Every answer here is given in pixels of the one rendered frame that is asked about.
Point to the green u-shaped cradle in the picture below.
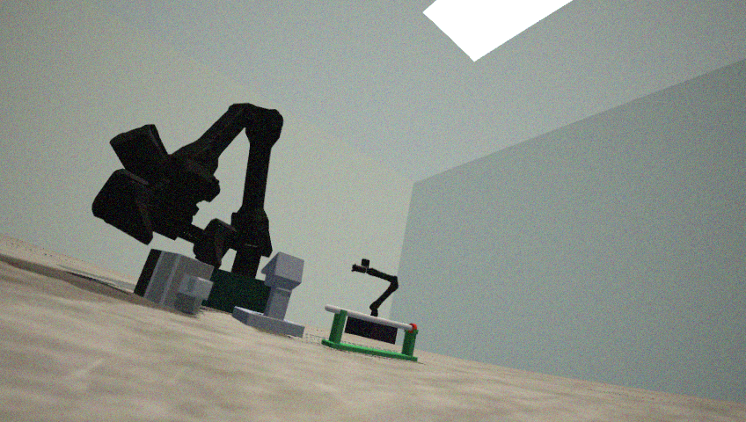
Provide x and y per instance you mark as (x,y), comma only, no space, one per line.
(336,332)

